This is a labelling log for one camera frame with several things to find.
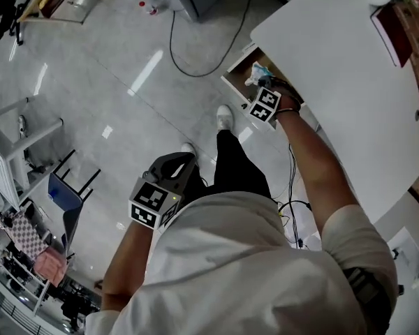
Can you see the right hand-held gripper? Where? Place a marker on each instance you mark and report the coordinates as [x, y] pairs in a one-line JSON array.
[[265, 104]]

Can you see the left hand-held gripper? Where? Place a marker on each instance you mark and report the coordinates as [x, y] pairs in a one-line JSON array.
[[150, 197]]

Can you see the white and blue item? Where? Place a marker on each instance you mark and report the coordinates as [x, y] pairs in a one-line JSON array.
[[256, 73]]

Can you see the wooden desk drawer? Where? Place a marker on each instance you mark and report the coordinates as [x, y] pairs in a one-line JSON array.
[[242, 73]]

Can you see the person's right forearm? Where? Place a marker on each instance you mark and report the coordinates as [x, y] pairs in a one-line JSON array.
[[314, 166]]

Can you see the person's left forearm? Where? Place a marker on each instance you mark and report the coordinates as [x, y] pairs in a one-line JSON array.
[[129, 257]]

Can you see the white desk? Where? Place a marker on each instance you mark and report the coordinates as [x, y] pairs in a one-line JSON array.
[[342, 93]]

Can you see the person's right hand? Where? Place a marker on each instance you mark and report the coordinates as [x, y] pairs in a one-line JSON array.
[[289, 100]]

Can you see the person's white right shoe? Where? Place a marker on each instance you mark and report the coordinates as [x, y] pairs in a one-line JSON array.
[[225, 115]]

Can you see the person's white shoe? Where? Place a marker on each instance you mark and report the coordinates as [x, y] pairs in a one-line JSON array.
[[188, 148], [225, 115]]

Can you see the person's white left shoe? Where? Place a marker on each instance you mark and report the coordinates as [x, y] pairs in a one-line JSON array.
[[188, 148]]

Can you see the person's black trousers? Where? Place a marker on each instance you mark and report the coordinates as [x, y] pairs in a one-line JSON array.
[[235, 162]]

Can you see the blue chair with black legs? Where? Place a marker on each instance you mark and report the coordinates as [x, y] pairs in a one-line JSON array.
[[64, 195]]

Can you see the person's white shirt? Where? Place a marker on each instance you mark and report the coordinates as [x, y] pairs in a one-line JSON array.
[[230, 264]]

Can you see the pink cloth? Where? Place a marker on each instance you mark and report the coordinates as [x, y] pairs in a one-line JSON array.
[[50, 267]]

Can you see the checkered cloth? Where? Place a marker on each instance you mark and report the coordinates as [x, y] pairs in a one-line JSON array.
[[28, 236]]

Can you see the dark red book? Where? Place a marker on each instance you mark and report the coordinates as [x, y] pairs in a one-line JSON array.
[[392, 35]]

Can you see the red capped bottle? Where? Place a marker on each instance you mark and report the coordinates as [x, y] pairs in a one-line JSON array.
[[150, 9]]

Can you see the white metal frame table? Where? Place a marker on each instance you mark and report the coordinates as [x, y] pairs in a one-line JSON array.
[[10, 152]]

